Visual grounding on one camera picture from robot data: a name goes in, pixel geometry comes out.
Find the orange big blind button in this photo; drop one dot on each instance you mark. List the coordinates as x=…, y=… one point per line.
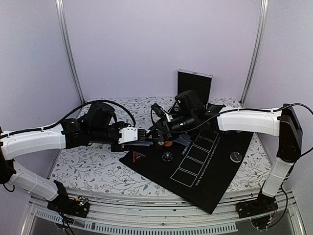
x=168, y=143

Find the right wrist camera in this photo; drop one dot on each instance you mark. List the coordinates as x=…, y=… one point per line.
x=161, y=112

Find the black and green chip stack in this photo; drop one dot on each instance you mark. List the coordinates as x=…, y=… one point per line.
x=167, y=156

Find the cream cylindrical cup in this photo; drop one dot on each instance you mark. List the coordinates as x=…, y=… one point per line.
x=95, y=145

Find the front aluminium rail base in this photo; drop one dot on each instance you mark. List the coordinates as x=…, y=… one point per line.
x=118, y=214

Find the left aluminium frame post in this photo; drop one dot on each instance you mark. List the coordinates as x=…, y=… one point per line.
x=64, y=32

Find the triangular all in button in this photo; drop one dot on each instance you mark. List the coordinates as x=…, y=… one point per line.
x=137, y=156

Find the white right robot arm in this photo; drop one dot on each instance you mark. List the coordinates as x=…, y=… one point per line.
x=280, y=123

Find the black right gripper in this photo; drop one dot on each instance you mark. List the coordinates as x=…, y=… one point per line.
x=161, y=134

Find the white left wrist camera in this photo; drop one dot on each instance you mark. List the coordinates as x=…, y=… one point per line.
x=127, y=134

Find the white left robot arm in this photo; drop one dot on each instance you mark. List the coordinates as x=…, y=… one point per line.
x=31, y=143

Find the blue playing card deck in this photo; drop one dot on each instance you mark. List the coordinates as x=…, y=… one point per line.
x=140, y=143

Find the aluminium frame post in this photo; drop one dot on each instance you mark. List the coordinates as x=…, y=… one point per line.
x=256, y=50
x=64, y=32

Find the orange black chip stack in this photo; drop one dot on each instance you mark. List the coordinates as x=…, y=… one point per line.
x=159, y=146

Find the right aluminium frame post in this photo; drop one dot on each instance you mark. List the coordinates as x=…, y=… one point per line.
x=256, y=50

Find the black poker table mat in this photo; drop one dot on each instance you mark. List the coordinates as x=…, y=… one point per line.
x=199, y=173

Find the black white dealer button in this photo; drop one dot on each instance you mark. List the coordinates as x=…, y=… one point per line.
x=236, y=157

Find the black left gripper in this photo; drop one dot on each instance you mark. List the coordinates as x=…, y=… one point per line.
x=120, y=149

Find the aluminium poker chip case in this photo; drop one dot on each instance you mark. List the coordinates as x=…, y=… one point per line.
x=199, y=82

